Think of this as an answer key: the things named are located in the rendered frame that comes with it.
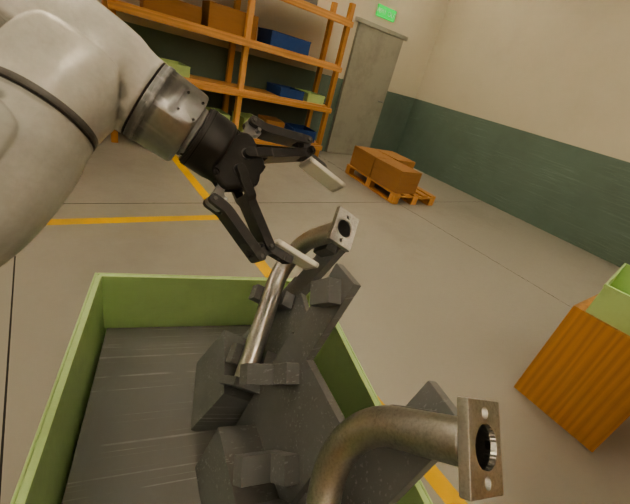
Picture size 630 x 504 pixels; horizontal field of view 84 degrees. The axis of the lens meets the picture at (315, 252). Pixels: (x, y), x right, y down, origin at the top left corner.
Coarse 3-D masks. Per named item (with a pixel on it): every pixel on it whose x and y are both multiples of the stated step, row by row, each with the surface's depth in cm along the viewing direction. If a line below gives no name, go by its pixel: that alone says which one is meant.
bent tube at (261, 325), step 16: (336, 224) 49; (352, 224) 51; (304, 240) 55; (320, 240) 52; (336, 240) 48; (352, 240) 50; (272, 272) 58; (288, 272) 58; (272, 288) 56; (272, 304) 55; (256, 320) 54; (272, 320) 55; (256, 336) 53; (256, 352) 52
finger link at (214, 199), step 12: (204, 204) 41; (216, 204) 40; (228, 204) 41; (228, 216) 41; (228, 228) 42; (240, 228) 41; (240, 240) 42; (252, 240) 42; (252, 252) 42; (264, 252) 43
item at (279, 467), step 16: (240, 368) 44; (256, 368) 43; (272, 368) 45; (288, 368) 43; (240, 384) 43; (256, 384) 43; (272, 384) 44; (288, 384) 44; (240, 464) 39; (256, 464) 40; (272, 464) 40; (288, 464) 39; (240, 480) 38; (256, 480) 39; (272, 480) 40; (288, 480) 38
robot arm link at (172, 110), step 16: (160, 80) 35; (176, 80) 36; (144, 96) 34; (160, 96) 35; (176, 96) 36; (192, 96) 37; (144, 112) 35; (160, 112) 35; (176, 112) 36; (192, 112) 37; (208, 112) 40; (128, 128) 36; (144, 128) 36; (160, 128) 36; (176, 128) 36; (192, 128) 37; (144, 144) 38; (160, 144) 37; (176, 144) 37
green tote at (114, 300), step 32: (96, 288) 57; (128, 288) 63; (160, 288) 65; (192, 288) 67; (224, 288) 69; (96, 320) 58; (128, 320) 66; (160, 320) 68; (192, 320) 71; (224, 320) 73; (96, 352) 60; (320, 352) 69; (352, 352) 59; (64, 384) 42; (352, 384) 57; (64, 416) 42; (32, 448) 35; (64, 448) 43; (32, 480) 33; (64, 480) 44
